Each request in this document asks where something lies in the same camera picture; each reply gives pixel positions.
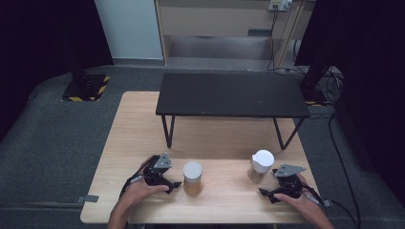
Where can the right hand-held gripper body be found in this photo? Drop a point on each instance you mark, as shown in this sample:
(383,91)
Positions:
(289,186)

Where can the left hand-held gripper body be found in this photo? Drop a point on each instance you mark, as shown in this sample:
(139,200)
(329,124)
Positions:
(157,173)

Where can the orange powder jar lid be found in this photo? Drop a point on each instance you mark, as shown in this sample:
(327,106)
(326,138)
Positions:
(192,173)

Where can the powder jar with spout lid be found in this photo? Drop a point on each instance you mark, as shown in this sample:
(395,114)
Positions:
(262,160)

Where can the black metal shelf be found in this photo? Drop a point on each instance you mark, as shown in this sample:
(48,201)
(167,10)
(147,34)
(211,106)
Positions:
(232,95)

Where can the person's right hand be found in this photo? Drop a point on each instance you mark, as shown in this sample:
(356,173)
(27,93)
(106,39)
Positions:
(305,205)

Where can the person's left hand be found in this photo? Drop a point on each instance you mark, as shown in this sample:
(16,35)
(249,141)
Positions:
(140,192)

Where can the grey tape piece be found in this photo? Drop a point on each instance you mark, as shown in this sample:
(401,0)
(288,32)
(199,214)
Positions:
(327,203)
(87,199)

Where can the striped black stand base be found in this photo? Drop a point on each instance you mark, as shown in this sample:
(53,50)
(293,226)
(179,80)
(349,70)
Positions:
(86,89)

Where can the black curtain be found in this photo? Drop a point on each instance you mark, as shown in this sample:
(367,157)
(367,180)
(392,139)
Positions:
(372,79)
(38,47)

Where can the white panel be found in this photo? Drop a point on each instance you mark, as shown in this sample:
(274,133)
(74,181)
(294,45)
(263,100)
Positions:
(130,28)

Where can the wooden cabinet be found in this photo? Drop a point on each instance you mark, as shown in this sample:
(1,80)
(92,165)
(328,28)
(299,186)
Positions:
(219,19)

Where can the white power outlet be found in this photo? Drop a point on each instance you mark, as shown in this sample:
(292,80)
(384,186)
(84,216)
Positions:
(280,4)

